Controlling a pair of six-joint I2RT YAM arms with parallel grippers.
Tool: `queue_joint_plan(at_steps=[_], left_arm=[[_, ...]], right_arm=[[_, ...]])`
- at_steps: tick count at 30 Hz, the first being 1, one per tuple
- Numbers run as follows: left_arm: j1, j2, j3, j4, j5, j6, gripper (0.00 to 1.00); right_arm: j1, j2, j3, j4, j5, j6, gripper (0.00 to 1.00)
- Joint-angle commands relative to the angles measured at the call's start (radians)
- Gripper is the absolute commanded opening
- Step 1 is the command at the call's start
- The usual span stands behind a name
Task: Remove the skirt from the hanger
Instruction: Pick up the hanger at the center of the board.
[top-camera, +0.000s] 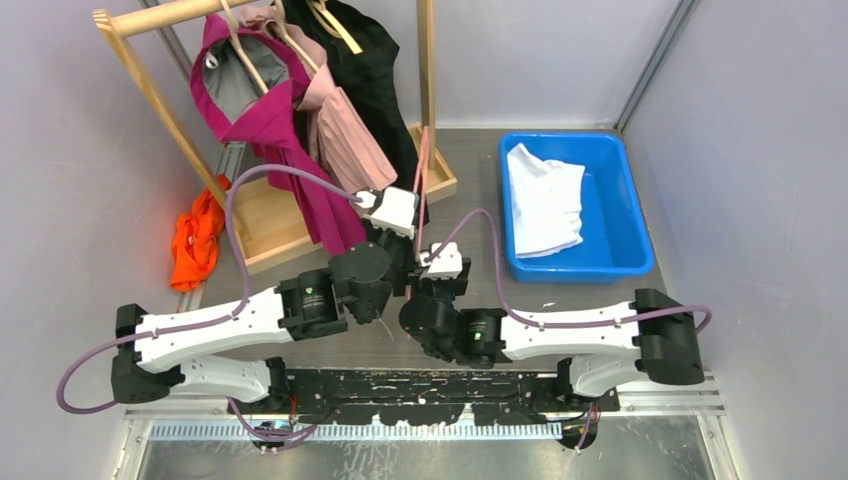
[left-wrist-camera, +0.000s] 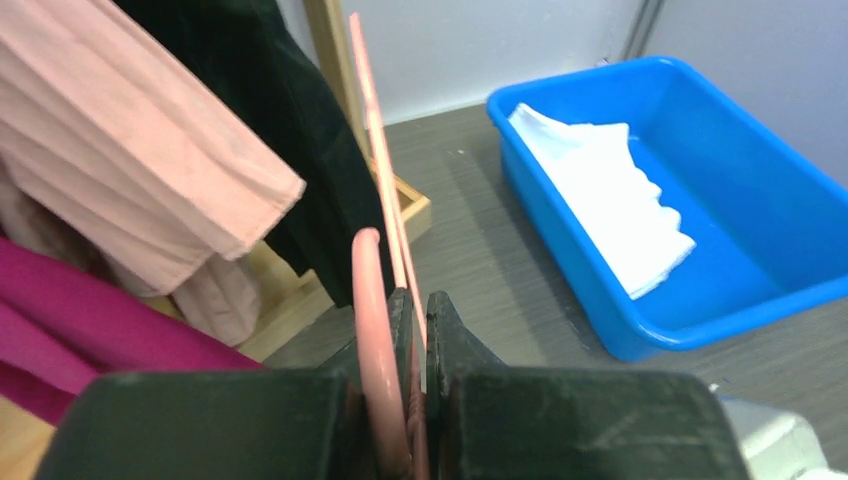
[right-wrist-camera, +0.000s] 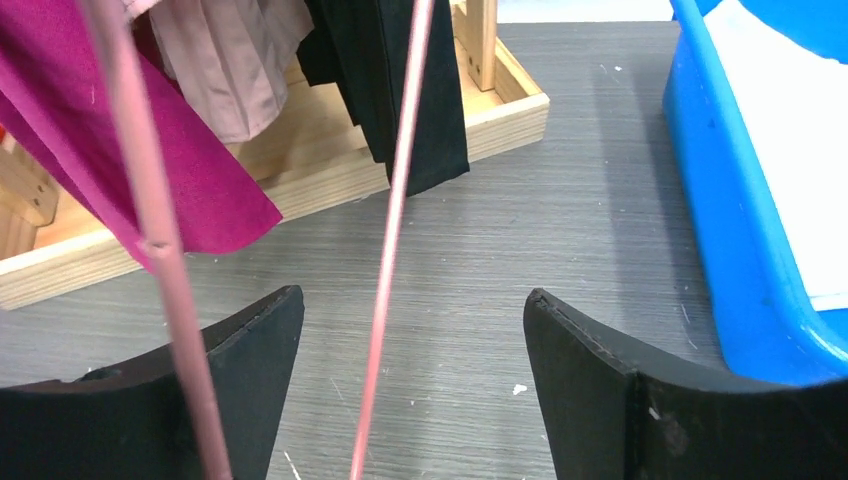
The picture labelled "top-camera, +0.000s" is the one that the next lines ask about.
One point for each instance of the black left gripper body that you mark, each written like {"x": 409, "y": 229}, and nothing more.
{"x": 402, "y": 252}

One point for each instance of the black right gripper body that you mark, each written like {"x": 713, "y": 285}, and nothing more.
{"x": 446, "y": 288}

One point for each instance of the white skirt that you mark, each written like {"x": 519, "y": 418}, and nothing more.
{"x": 546, "y": 197}

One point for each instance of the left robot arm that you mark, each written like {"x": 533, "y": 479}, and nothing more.
{"x": 158, "y": 355}

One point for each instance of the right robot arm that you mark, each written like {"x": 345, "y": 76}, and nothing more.
{"x": 651, "y": 337}

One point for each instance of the wooden hanger under magenta dress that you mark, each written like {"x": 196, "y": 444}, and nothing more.
{"x": 237, "y": 46}

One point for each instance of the wooden hanger under black garment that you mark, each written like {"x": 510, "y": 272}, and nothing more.
{"x": 333, "y": 26}

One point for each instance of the wooden hanger under pink garment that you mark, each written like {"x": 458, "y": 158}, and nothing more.
{"x": 279, "y": 26}

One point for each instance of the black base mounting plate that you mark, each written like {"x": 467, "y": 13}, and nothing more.
{"x": 428, "y": 398}

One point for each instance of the pink pleated garment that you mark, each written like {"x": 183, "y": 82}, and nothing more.
{"x": 334, "y": 133}

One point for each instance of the wooden clothes rack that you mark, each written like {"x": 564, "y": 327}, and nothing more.
{"x": 267, "y": 227}

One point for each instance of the blue plastic bin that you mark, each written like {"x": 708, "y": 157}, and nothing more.
{"x": 616, "y": 243}

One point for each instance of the black garment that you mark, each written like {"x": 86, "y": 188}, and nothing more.
{"x": 367, "y": 78}

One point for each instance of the orange cloth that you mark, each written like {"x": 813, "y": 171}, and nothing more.
{"x": 195, "y": 243}

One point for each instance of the magenta dress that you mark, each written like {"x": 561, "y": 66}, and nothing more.
{"x": 235, "y": 111}

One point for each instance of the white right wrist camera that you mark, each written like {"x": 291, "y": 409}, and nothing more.
{"x": 448, "y": 264}

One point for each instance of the aluminium rail frame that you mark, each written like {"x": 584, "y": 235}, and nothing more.
{"x": 194, "y": 418}

